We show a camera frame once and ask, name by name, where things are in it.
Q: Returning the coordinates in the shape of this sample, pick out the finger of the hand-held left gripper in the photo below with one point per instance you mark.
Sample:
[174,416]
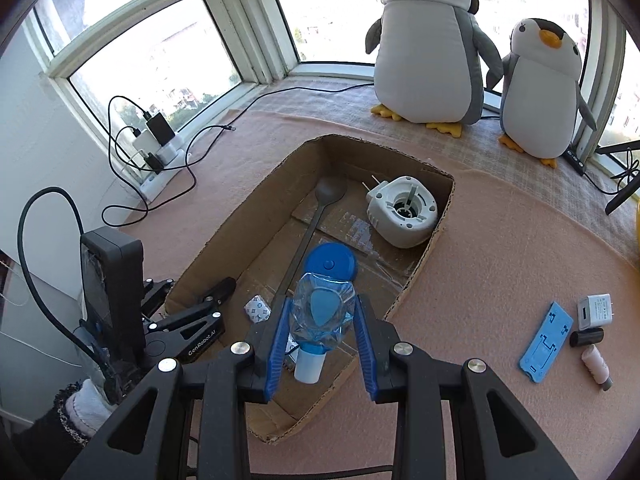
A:
[157,292]
[222,290]

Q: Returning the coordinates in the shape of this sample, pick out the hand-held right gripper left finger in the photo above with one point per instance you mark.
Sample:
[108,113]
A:
[279,342]

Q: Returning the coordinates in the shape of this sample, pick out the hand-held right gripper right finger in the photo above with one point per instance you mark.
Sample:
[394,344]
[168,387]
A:
[364,350]

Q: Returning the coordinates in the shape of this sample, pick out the white patterned lighter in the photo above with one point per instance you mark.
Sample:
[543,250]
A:
[257,308]

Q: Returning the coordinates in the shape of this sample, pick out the cardboard box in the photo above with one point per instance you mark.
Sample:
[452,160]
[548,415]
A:
[240,240]

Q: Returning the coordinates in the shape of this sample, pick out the blue round tape measure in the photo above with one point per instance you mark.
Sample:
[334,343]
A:
[330,260]

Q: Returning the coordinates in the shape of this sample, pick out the white plug-in heater device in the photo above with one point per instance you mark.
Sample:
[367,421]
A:
[400,225]

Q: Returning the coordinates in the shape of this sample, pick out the grey plastic spoon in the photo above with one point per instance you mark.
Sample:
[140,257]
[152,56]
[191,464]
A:
[331,191]

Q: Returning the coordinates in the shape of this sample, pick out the blue folding phone stand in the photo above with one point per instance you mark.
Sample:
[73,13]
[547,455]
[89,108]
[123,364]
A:
[545,345]

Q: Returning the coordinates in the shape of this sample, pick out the black cylinder tube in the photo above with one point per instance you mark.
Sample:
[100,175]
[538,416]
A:
[587,337]

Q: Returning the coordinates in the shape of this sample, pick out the white USB wall charger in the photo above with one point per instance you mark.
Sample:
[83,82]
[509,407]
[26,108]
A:
[593,310]

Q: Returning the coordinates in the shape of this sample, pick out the pink bottle with grey cap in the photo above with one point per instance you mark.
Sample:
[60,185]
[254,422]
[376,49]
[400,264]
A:
[596,365]

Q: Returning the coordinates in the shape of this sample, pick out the person's left forearm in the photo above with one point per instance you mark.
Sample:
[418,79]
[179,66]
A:
[35,445]

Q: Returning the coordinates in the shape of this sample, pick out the person's left hand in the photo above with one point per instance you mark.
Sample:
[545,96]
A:
[87,407]

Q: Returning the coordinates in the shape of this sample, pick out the white power strip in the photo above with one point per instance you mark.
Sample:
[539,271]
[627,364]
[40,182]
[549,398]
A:
[160,182]

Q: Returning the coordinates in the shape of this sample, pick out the small black plug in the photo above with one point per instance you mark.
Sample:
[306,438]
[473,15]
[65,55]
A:
[154,162]

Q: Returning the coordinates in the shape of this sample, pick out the white power adapter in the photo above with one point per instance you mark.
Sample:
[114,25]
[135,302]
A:
[145,140]

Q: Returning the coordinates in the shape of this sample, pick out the black power adapter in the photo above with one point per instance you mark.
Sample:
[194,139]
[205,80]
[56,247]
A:
[160,130]

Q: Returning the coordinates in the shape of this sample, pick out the checked cloth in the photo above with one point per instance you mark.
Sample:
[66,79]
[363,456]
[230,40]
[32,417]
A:
[465,155]

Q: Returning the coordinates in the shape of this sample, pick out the black inline remote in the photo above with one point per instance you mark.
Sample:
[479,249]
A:
[575,161]

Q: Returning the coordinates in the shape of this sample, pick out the large penguin plush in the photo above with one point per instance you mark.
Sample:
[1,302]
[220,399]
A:
[425,60]

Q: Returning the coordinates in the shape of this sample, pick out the black tripod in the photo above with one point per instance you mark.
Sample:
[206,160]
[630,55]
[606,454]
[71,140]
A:
[620,200]

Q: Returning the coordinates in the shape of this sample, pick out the small penguin plush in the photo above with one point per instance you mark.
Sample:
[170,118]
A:
[537,100]

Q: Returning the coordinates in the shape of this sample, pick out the white window frame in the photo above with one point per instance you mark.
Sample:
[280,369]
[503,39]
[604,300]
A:
[245,20]

